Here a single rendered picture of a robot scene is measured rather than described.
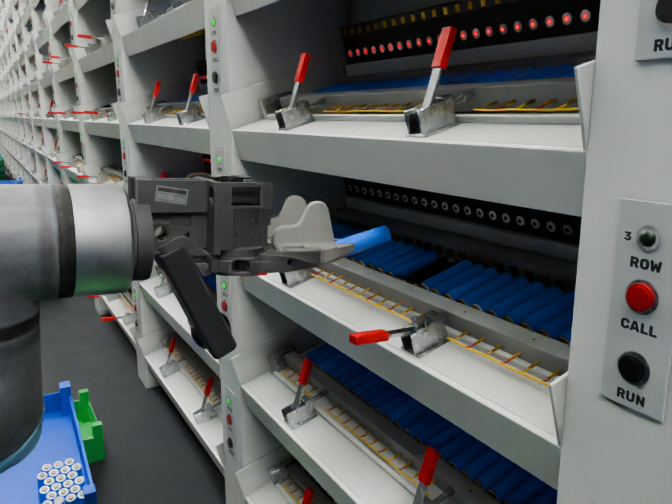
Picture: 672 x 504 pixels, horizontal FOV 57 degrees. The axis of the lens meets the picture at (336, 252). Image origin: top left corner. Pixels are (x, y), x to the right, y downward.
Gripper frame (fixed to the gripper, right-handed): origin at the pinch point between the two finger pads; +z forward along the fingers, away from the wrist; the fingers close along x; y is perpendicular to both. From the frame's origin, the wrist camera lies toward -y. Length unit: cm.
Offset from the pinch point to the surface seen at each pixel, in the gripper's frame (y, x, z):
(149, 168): 1, 104, 5
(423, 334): -5.9, -10.0, 3.9
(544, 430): -8.1, -25.1, 3.3
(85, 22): 43, 174, 1
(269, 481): -46, 33, 9
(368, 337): -5.6, -9.7, -1.9
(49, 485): -51, 55, -23
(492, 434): -11.0, -19.9, 3.6
